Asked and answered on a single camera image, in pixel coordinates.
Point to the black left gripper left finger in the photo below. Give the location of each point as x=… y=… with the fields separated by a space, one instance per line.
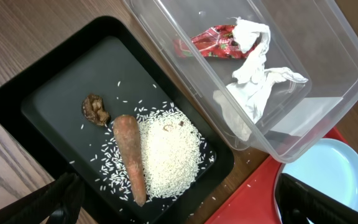
x=58 y=202

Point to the brown mushroom piece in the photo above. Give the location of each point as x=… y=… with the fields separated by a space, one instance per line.
x=93 y=110

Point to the red serving tray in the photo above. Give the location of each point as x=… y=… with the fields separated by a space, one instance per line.
x=254 y=201

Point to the red ketchup packet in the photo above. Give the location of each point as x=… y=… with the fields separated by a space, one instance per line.
x=218 y=41

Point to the orange carrot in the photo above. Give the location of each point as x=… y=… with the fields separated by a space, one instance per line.
x=127 y=135

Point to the white napkin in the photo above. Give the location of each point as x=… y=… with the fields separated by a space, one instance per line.
x=254 y=82

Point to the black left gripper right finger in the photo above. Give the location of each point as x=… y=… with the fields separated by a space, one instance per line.
x=298 y=203

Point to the light blue plate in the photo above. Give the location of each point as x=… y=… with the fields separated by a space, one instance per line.
x=331 y=167

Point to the clear plastic bin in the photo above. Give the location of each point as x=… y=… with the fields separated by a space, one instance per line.
x=312 y=38

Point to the black waste tray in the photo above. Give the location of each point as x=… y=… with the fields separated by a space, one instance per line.
x=41 y=109

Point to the white rice pile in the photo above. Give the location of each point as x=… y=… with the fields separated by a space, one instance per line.
x=174 y=151

